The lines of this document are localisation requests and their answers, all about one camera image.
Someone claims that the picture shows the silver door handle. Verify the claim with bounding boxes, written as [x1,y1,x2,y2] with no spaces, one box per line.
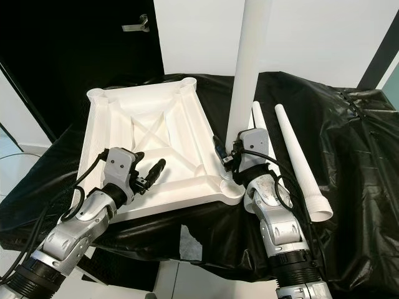
[122,14,151,33]

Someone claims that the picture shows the black plastic cover sheet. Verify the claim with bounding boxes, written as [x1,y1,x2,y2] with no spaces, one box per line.
[0,73,399,293]

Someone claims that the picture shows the teal glass panel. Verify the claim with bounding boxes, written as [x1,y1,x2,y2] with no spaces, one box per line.
[380,62,399,107]

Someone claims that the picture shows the thin black floor cable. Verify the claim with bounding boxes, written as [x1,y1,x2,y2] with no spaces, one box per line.
[0,151,39,161]

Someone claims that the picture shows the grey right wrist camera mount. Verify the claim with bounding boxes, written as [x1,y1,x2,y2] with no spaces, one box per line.
[237,128,270,164]

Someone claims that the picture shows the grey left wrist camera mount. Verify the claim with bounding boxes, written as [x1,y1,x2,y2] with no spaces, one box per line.
[105,148,139,187]

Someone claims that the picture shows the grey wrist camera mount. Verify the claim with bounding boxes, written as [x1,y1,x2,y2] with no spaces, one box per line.
[237,128,270,164]
[105,148,139,187]

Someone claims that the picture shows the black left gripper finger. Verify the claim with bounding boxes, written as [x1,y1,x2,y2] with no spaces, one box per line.
[146,158,166,186]

